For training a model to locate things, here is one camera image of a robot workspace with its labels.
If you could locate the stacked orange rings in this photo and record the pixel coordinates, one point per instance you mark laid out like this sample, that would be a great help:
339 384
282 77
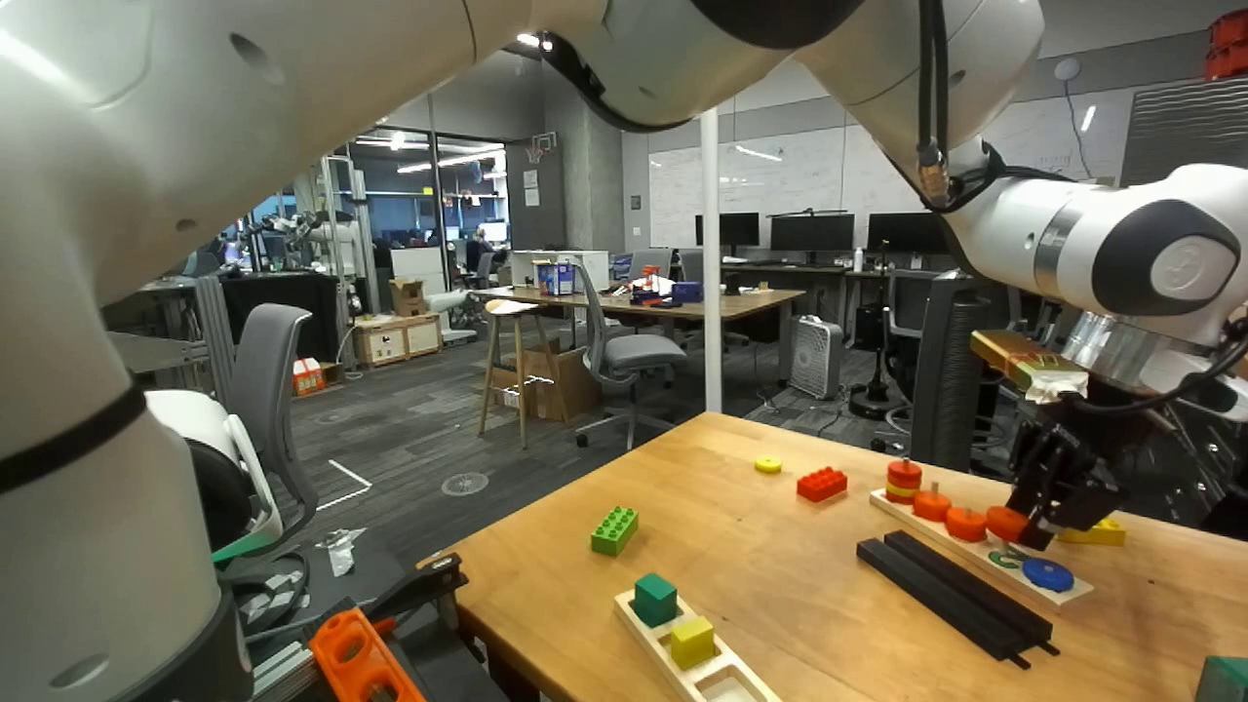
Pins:
903 481

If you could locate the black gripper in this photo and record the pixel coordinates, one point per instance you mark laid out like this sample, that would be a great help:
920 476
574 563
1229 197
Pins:
1082 461

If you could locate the yellow round disc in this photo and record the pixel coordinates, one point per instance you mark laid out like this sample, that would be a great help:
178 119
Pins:
770 467

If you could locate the grey office chair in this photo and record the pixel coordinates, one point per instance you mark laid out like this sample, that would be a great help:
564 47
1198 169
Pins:
253 379

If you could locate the blue disc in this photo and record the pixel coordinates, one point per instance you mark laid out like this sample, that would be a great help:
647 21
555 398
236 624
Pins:
1046 576

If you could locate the white wooden sorting tray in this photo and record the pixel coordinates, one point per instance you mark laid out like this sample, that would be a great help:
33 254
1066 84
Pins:
717 682

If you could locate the teal square block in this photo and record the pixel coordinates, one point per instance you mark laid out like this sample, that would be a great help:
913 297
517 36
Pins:
653 600

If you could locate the wooden stool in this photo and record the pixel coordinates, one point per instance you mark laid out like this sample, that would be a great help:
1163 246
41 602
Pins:
504 377

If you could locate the yellow square block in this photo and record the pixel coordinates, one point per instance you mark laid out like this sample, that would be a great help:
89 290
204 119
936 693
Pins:
691 643

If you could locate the green lego brick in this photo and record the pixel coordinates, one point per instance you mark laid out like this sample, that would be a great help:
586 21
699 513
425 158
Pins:
613 532

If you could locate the red lego brick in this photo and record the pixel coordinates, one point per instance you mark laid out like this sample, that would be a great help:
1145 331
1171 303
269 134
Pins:
820 487

